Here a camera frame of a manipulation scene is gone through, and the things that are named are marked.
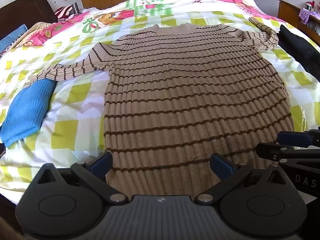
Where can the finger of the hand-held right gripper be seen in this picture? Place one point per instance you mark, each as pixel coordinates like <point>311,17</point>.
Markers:
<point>271,152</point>
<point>291,138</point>

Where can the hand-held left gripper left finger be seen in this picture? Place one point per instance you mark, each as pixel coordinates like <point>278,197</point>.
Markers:
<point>102,163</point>

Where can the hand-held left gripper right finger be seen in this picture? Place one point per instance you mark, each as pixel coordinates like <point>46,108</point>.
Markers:
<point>221,165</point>

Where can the beige brown striped sweater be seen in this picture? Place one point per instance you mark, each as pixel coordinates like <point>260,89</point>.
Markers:
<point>187,92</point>

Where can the checkered floral quilt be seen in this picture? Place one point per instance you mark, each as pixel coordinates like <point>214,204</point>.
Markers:
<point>75,97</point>

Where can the black cloth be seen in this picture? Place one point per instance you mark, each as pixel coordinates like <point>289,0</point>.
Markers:
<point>301,47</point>

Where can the blue knit sweater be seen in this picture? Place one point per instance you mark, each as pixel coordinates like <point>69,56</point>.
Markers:
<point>25,110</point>

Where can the purple patterned cloth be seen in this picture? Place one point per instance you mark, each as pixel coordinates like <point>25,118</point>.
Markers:
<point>308,15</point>

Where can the wooden side cabinet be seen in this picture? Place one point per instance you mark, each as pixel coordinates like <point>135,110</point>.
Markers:
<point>287,11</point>

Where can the beige blanket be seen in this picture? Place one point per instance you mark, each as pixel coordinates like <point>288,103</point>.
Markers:
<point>32,30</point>

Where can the red white striped cloth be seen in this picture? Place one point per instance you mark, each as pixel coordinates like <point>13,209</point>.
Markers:
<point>63,12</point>

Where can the blue pillow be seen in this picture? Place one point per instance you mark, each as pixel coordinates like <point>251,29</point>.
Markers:
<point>11,36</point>

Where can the metal thermos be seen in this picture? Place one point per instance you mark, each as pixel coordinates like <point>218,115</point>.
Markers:
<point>75,8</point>

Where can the dark wooden headboard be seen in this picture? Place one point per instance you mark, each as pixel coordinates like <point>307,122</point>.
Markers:
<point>22,10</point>

